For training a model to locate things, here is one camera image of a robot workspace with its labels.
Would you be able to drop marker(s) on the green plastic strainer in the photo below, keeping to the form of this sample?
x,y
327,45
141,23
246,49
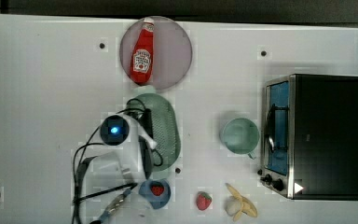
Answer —
x,y
157,116

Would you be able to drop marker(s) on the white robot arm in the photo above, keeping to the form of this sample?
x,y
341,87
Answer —
x,y
107,170

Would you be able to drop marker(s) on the grey round plate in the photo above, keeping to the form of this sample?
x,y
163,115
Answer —
x,y
172,51

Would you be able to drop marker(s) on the red ketchup bottle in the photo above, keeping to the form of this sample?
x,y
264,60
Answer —
x,y
143,53

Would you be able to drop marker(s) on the green plastic cup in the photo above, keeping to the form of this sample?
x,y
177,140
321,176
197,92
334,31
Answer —
x,y
240,136

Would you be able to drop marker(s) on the red strawberry in bowl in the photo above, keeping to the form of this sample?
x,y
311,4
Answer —
x,y
157,190

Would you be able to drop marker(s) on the blue small bowl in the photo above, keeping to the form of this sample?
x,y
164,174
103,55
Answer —
x,y
156,202

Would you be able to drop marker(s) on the red strawberry toy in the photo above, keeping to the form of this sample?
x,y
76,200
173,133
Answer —
x,y
203,201

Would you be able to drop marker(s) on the peeled toy banana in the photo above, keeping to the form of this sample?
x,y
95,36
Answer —
x,y
237,205

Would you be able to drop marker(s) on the black toaster oven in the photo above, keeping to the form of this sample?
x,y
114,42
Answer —
x,y
310,137

